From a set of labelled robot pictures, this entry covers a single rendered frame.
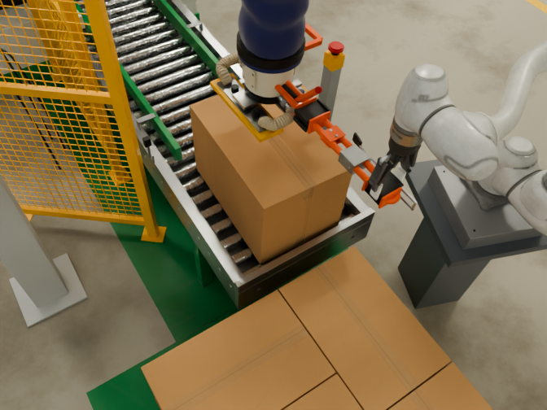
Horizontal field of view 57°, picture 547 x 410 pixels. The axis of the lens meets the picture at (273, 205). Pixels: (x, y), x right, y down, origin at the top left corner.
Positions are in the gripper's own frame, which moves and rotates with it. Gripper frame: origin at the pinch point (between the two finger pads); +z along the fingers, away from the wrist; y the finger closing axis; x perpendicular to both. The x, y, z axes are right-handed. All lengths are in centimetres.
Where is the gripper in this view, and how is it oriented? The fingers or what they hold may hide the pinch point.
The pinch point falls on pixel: (387, 185)
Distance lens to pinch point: 150.8
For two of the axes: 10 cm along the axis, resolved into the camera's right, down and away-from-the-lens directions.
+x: 5.5, 7.0, -4.7
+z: -0.6, 5.9, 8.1
